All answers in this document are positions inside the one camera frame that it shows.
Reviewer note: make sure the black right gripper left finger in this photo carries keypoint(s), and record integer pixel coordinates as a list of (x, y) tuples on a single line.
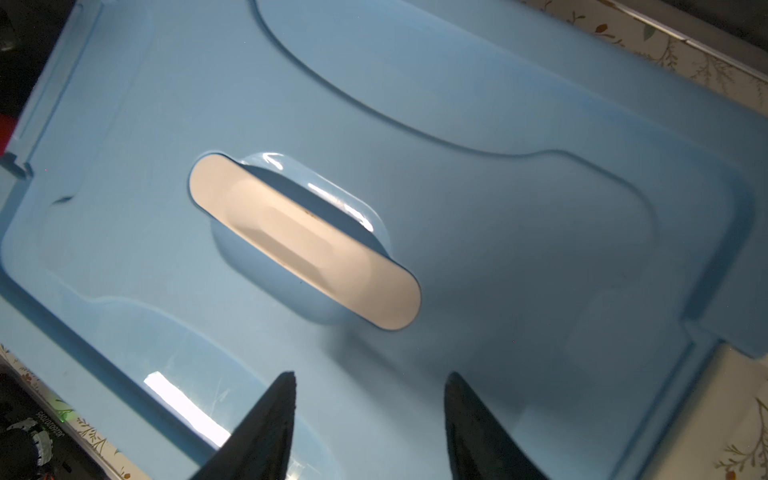
[(260, 446)]

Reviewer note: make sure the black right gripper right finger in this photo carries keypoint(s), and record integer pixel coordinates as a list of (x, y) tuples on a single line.
[(478, 446)]

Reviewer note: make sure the blue plastic bin lid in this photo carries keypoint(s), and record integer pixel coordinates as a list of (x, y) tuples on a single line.
[(372, 195)]

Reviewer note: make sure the white plastic storage bin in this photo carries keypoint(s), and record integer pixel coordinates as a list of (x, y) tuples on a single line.
[(721, 431)]

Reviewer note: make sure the red pencil cup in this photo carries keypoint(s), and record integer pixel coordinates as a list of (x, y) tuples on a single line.
[(7, 127)]

